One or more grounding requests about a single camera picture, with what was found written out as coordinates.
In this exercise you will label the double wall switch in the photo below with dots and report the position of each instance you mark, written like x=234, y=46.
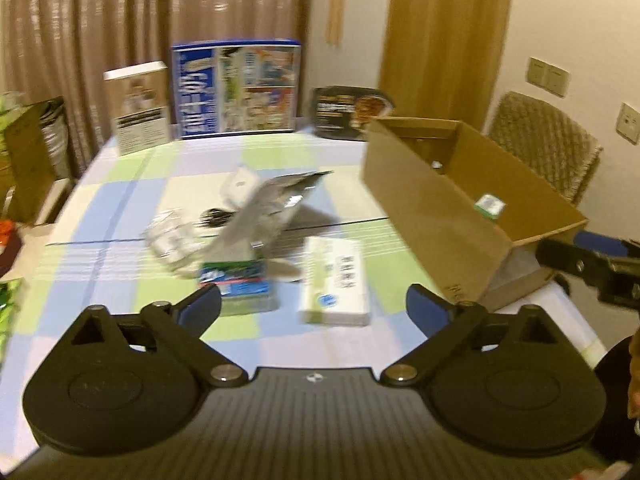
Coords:
x=547, y=77

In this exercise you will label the silver bag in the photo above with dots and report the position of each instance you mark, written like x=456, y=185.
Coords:
x=54, y=135

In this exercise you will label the brown cardboard box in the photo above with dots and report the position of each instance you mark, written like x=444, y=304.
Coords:
x=425, y=200

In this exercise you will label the checked cloth desktop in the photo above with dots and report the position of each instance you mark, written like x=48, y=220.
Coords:
x=150, y=180

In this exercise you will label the green tissue pack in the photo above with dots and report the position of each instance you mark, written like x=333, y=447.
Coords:
x=7, y=315

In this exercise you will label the small orange item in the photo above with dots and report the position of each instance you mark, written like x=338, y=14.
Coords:
x=6, y=230

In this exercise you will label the white and brown carton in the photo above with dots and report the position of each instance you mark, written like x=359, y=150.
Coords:
x=140, y=110

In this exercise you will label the brown sheer curtain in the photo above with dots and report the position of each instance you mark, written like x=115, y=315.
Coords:
x=125, y=10

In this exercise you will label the black food tray package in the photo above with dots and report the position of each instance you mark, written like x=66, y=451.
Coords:
x=350, y=110

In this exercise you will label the clear plastic package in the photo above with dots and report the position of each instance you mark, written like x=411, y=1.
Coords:
x=172, y=242

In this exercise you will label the open brown storage carton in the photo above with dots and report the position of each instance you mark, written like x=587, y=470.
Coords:
x=25, y=160

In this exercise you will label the white flat board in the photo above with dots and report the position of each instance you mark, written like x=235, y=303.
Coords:
x=52, y=202

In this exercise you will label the wall socket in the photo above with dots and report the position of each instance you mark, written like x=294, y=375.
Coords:
x=629, y=122

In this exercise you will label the gold curtain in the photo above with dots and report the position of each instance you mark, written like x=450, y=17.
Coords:
x=445, y=35

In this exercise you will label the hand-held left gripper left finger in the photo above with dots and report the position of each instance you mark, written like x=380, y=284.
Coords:
x=200, y=305

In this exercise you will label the stack of green packets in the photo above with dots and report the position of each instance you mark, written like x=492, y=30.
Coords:
x=9, y=110

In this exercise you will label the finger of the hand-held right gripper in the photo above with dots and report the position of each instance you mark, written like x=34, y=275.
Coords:
x=600, y=242
x=570, y=260

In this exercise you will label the small green item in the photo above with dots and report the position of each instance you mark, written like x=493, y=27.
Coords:
x=490, y=205

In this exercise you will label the green and blue pack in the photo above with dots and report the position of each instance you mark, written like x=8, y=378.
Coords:
x=240, y=280

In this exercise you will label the white power adapter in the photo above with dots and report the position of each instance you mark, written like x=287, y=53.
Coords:
x=240, y=182

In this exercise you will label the wooden wall strip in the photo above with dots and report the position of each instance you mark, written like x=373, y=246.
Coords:
x=335, y=20

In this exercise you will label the dark red tray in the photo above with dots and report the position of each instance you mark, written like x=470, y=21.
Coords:
x=9, y=257

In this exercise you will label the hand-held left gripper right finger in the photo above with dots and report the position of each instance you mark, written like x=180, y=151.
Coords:
x=425, y=305

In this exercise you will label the silver foil pouch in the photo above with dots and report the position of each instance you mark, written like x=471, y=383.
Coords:
x=265, y=210

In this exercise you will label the large blue printed carton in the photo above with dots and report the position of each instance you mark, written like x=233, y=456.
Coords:
x=235, y=90

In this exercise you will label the wide white box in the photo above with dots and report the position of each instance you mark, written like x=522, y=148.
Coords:
x=332, y=285

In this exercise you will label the person's right forearm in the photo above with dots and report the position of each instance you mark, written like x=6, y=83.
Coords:
x=635, y=385

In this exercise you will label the person's dark clothing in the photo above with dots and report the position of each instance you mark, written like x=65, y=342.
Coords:
x=612, y=400

